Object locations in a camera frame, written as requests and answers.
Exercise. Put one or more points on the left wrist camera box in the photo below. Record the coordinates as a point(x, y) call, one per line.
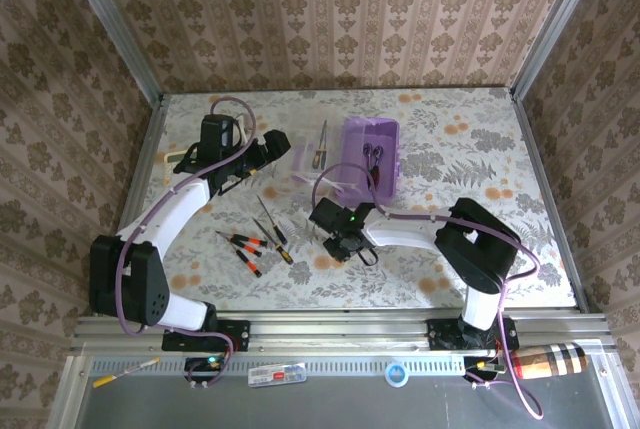
point(241, 129)

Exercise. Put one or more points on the purple plastic tool box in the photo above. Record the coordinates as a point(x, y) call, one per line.
point(370, 174)

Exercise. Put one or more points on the yellow calculator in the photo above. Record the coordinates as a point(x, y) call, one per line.
point(170, 169)

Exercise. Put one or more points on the plaid fabric pouch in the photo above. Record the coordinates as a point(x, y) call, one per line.
point(550, 361)

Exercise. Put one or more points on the clear box with red label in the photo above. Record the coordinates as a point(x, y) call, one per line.
point(277, 375)

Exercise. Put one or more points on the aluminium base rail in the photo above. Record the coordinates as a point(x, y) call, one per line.
point(325, 334)

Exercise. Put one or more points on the white blue tape roll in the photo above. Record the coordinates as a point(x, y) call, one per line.
point(397, 373)

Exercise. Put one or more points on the aluminium table side rail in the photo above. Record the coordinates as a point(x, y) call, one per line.
point(146, 149)
point(536, 149)

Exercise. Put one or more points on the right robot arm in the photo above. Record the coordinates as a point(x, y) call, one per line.
point(475, 249)

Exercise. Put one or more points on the aluminium frame post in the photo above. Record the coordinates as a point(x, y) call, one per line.
point(112, 24)
point(555, 24)

